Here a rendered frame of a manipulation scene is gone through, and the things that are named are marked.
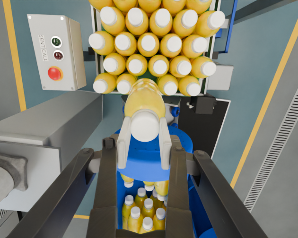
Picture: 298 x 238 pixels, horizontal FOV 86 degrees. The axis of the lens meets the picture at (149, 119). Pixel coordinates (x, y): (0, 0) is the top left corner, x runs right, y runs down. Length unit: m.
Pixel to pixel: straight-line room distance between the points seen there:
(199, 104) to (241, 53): 1.22
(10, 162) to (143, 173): 0.59
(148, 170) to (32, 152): 0.54
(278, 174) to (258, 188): 0.30
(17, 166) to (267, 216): 2.97
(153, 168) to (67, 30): 0.44
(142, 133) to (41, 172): 0.71
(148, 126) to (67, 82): 0.39
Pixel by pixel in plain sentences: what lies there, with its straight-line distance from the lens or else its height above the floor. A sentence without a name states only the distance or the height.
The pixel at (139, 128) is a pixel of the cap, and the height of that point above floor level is 1.40.
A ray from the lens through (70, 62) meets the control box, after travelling 0.54.
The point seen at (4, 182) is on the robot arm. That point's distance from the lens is 0.85.
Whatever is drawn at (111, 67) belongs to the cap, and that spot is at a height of 1.10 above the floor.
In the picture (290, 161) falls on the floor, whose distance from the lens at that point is 2.60.
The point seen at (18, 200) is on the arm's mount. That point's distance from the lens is 1.05.
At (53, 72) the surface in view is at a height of 1.11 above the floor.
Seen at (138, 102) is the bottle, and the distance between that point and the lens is 0.23.
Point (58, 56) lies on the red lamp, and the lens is 0.54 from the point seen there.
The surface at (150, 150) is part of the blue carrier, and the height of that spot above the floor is 1.18.
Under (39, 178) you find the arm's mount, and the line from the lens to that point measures 0.90.
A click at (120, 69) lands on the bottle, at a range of 0.53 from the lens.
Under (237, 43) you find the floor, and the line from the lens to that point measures 1.78.
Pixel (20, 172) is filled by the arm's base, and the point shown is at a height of 1.04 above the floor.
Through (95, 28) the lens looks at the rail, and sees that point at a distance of 0.64.
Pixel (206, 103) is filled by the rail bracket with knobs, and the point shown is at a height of 1.00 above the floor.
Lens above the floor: 1.59
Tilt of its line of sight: 69 degrees down
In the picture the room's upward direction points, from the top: 180 degrees clockwise
